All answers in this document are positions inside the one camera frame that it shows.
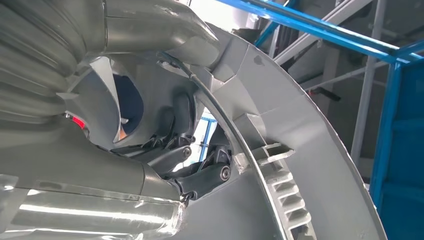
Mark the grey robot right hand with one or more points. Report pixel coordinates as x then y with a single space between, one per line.
82 165

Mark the blue metal shelf rack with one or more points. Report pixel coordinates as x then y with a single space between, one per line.
404 132

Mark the person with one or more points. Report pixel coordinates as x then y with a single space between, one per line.
130 102

